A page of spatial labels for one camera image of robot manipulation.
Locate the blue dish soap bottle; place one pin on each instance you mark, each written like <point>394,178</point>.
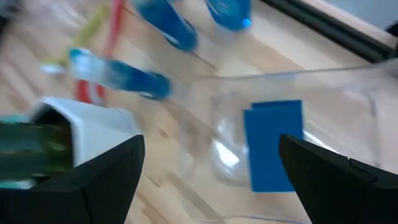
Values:
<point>230,12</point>
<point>171,25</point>
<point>133,79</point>

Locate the red dish brush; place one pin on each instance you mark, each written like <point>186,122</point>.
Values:
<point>115,31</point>

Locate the yellow-green dish brush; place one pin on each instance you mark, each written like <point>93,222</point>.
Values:
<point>87,34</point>

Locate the black metal table frame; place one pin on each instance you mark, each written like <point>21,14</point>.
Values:
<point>335,31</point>

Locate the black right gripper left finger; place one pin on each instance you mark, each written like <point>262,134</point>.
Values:
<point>77,199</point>

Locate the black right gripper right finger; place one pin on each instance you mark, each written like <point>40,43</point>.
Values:
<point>342,193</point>

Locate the dark blue scouring pad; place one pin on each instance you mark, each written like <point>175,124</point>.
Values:
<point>280,103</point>
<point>270,146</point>

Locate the clear plastic container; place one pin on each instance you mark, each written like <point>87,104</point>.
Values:
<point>342,102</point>

